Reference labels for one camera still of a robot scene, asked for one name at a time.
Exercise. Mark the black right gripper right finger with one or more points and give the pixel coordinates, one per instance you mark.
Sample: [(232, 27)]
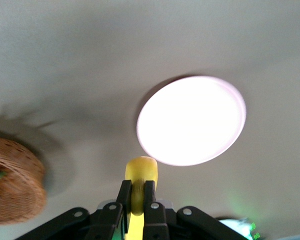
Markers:
[(170, 225)]

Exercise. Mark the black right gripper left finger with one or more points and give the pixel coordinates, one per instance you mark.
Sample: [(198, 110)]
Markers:
[(102, 222)]

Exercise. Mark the yellow banana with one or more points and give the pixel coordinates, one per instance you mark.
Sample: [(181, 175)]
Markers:
[(141, 167)]

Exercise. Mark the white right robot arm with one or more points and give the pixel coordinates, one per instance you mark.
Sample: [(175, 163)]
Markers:
[(240, 228)]

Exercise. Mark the woven wicker basket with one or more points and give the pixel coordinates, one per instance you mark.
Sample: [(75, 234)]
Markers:
[(17, 187)]

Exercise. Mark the pink round plate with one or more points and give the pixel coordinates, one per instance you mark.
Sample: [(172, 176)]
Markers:
[(190, 120)]

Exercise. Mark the plain table cloth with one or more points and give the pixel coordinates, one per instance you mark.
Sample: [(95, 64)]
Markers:
[(65, 50)]

